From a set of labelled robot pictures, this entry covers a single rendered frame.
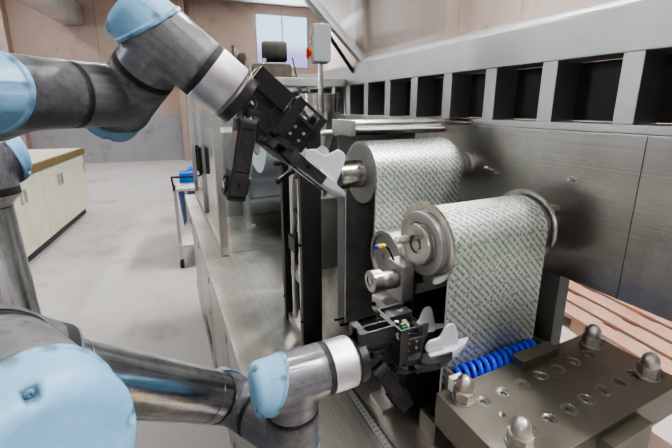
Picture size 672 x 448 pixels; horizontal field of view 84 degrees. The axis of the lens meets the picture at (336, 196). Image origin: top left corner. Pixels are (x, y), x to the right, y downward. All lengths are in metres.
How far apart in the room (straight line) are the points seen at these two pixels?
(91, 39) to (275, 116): 11.69
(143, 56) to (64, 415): 0.36
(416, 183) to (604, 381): 0.49
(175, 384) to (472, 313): 0.49
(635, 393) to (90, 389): 0.77
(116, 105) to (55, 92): 0.07
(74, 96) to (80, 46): 11.73
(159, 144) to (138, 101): 11.30
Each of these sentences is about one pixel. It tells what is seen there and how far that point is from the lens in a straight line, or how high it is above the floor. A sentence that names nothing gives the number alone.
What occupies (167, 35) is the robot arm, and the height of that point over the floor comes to 1.56.
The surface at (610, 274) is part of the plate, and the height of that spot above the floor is 1.18.
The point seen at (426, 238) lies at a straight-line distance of 0.64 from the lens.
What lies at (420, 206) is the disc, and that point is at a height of 1.31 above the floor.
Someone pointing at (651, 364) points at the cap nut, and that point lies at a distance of 0.87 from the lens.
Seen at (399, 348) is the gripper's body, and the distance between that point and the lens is 0.61.
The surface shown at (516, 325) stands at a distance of 0.84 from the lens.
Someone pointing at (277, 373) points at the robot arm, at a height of 1.14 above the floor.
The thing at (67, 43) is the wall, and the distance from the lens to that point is 12.29.
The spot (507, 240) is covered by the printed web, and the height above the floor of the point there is 1.25.
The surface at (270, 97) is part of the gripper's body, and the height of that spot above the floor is 1.50.
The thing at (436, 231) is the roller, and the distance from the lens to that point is 0.64.
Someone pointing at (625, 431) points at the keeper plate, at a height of 1.02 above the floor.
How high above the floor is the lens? 1.48
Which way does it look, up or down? 13 degrees down
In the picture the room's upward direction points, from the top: straight up
